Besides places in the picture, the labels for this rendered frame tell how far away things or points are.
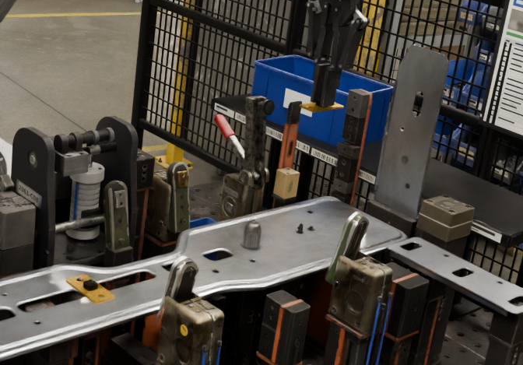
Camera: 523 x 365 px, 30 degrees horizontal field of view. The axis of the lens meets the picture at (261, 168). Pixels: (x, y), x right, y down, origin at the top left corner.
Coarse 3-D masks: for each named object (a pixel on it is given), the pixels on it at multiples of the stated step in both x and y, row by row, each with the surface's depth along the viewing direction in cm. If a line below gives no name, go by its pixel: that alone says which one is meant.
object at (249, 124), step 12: (252, 108) 185; (264, 108) 183; (252, 120) 185; (264, 120) 187; (252, 132) 186; (264, 132) 188; (252, 144) 186; (264, 144) 188; (252, 156) 187; (264, 156) 189; (252, 168) 187; (264, 168) 190; (252, 180) 188; (264, 180) 190
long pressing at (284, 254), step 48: (192, 240) 173; (240, 240) 176; (288, 240) 178; (336, 240) 181; (384, 240) 184; (0, 288) 148; (48, 288) 150; (144, 288) 154; (240, 288) 160; (0, 336) 135; (48, 336) 138
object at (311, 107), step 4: (316, 100) 174; (320, 100) 174; (300, 104) 173; (304, 104) 174; (308, 104) 174; (312, 104) 174; (316, 104) 174; (336, 104) 176; (340, 104) 177; (304, 108) 172; (308, 108) 172; (312, 108) 172; (316, 108) 172; (320, 108) 173; (324, 108) 173; (328, 108) 173; (332, 108) 174; (336, 108) 175; (340, 108) 175
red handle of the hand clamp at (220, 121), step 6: (222, 114) 194; (216, 120) 194; (222, 120) 193; (222, 126) 193; (228, 126) 193; (222, 132) 193; (228, 132) 192; (228, 138) 192; (234, 138) 192; (234, 144) 191; (234, 150) 192; (240, 150) 191; (240, 156) 190; (240, 162) 191; (258, 174) 189
